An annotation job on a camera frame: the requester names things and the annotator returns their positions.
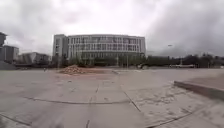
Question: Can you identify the large white building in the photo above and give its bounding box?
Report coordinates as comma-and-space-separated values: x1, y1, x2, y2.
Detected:
52, 33, 147, 63

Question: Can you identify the pile of rubble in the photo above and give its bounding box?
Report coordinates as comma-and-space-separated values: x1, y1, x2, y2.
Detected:
58, 65, 90, 75

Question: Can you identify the row of trees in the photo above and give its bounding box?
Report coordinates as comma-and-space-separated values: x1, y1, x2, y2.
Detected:
68, 53, 224, 70

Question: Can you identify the low grey building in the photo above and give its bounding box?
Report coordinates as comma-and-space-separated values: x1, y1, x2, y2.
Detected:
18, 51, 51, 66

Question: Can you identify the raised stone kerb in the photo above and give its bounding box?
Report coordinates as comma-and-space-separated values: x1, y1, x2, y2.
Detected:
173, 75, 224, 101

